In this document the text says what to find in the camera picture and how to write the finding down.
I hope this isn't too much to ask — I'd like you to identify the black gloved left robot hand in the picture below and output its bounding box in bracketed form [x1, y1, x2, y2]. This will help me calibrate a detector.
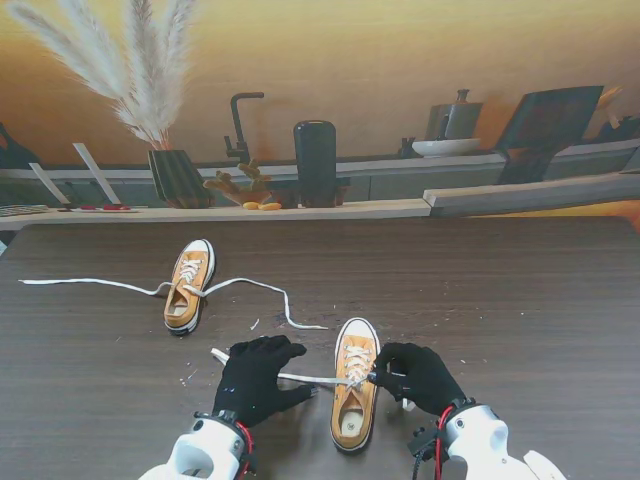
[212, 335, 321, 429]

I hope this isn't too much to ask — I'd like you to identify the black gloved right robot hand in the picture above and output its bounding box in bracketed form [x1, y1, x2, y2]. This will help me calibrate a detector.
[372, 342, 477, 417]

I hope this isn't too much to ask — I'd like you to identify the white shoelace of handled sneaker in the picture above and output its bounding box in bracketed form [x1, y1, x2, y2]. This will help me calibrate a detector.
[209, 347, 416, 412]

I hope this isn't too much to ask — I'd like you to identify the yellow sneaker with spread lace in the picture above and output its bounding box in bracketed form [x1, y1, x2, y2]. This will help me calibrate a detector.
[163, 238, 219, 337]

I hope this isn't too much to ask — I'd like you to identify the light wooden shelf plank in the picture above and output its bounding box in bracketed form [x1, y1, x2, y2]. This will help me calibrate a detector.
[0, 198, 432, 231]

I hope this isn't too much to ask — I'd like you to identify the long white spread shoelace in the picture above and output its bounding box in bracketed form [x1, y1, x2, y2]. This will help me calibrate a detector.
[18, 259, 330, 331]

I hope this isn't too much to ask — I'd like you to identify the grey shelf plank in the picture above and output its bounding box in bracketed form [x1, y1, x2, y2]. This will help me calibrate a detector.
[422, 172, 640, 219]

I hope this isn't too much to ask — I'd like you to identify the dark ribbed vase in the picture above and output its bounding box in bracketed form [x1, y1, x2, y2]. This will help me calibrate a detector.
[147, 148, 214, 210]

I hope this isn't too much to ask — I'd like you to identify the white bowl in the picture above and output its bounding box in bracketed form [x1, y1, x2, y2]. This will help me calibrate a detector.
[410, 137, 482, 159]

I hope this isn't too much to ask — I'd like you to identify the black cylindrical canister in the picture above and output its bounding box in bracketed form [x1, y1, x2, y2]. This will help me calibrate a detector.
[292, 119, 338, 209]

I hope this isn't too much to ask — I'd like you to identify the black kitchen faucet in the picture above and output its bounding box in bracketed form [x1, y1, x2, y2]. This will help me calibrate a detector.
[223, 91, 266, 164]

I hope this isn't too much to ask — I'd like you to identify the grey metal kettle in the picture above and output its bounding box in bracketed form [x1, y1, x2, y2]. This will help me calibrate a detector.
[424, 88, 484, 142]

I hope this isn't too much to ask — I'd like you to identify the long white slanted slat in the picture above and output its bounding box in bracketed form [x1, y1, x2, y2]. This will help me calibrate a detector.
[72, 142, 123, 206]

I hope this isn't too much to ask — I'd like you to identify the short white slanted slat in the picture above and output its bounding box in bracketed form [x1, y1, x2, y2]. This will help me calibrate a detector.
[28, 162, 71, 210]

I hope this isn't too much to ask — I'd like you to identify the dark slanted board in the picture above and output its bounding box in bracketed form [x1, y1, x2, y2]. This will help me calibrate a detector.
[494, 84, 606, 185]

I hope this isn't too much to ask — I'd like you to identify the white pampas grass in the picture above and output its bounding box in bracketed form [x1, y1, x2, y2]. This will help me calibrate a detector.
[0, 0, 201, 151]

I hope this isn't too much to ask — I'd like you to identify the red left wrist cable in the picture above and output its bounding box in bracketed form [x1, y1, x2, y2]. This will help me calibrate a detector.
[234, 420, 257, 477]

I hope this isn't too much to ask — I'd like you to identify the red wrist cable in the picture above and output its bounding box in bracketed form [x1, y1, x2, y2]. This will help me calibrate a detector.
[234, 420, 257, 477]
[432, 405, 457, 480]

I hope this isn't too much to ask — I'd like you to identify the red right wrist cable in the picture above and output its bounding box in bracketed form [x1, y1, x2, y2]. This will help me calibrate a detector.
[432, 405, 457, 480]

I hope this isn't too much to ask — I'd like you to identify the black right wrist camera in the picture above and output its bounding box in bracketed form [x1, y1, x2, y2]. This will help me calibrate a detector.
[408, 428, 442, 457]

